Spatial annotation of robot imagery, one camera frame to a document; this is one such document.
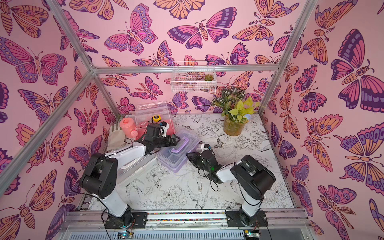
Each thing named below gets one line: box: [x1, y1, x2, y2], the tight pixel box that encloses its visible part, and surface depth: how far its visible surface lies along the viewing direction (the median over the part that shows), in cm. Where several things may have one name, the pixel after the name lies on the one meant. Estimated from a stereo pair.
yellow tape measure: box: [152, 114, 162, 122], surface depth 108 cm
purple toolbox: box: [157, 129, 200, 173], surface depth 89 cm
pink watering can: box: [119, 117, 138, 139], surface depth 102 cm
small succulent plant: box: [203, 74, 214, 81], surface depth 95 cm
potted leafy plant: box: [211, 87, 261, 137], surface depth 99 cm
